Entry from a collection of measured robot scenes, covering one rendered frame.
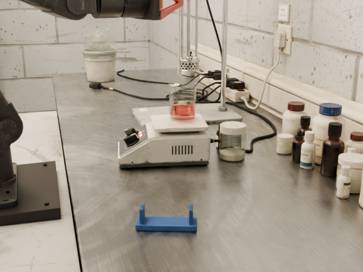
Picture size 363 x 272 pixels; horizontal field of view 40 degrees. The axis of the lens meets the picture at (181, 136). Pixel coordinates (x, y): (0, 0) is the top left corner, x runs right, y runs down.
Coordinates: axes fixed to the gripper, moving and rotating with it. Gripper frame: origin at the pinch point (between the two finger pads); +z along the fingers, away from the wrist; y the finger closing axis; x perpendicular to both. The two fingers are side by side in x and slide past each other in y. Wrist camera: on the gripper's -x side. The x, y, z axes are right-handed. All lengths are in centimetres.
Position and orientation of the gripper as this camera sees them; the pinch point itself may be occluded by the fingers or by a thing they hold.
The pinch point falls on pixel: (179, 2)
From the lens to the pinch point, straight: 109.7
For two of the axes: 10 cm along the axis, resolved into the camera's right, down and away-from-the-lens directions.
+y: -5.7, -2.4, 7.9
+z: 8.2, -1.6, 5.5
